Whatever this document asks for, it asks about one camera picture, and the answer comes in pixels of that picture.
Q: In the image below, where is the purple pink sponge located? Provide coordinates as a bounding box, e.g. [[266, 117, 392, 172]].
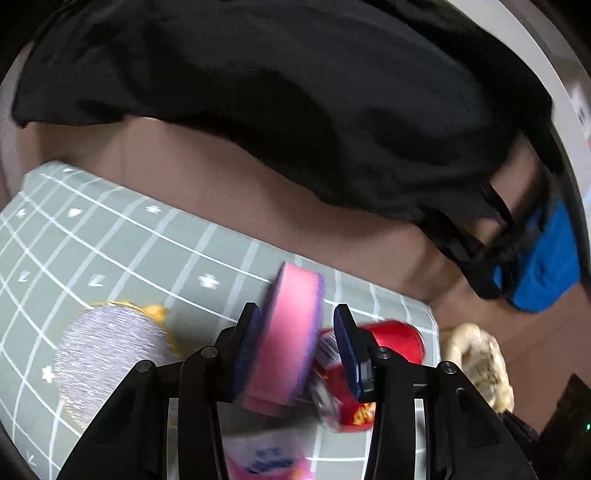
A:
[[238, 262, 325, 416]]

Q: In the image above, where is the red crushed can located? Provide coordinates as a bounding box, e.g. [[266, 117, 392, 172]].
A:
[[308, 320, 425, 432]]

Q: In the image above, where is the pink Kleenex tissue pack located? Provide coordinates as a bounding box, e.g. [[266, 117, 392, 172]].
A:
[[223, 428, 315, 480]]

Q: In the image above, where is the yellowish trash bag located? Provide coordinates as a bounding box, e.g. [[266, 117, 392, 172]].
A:
[[440, 323, 515, 414]]

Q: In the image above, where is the white kitchen countertop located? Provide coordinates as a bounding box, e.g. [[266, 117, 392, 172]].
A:
[[452, 1, 590, 226]]

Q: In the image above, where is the silver round scouring pad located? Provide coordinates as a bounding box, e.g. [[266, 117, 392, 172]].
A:
[[54, 301, 180, 428]]

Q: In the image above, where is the blue cloth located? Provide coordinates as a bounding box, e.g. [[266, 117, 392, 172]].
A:
[[494, 200, 581, 313]]

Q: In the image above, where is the green grid tablecloth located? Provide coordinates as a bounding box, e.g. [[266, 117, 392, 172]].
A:
[[1, 162, 441, 479]]

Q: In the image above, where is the black cloth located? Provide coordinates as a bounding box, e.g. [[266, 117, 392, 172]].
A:
[[12, 1, 552, 299]]

